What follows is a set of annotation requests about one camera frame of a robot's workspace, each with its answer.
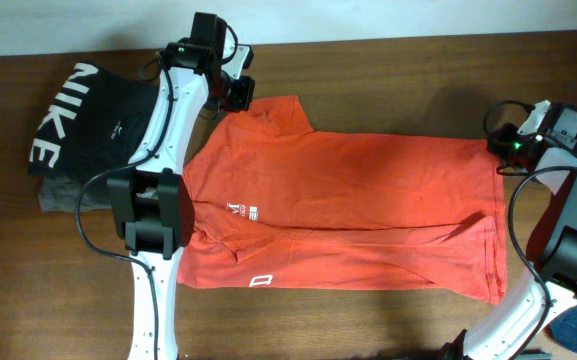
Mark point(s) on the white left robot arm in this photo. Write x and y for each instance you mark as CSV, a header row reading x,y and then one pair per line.
x,y
151,206

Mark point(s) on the black Nike garment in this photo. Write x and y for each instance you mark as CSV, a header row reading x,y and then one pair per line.
x,y
95,123

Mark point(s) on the grey folded garment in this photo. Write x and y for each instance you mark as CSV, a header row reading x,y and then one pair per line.
x,y
60,194

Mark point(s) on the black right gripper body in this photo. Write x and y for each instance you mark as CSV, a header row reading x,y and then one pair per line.
x,y
510,148

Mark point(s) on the orange red t-shirt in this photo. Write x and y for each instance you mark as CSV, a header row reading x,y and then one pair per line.
x,y
280,204

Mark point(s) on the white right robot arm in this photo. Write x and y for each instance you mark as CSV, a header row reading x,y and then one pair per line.
x,y
543,149

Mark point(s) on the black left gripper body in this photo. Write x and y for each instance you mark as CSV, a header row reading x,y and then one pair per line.
x,y
233,91

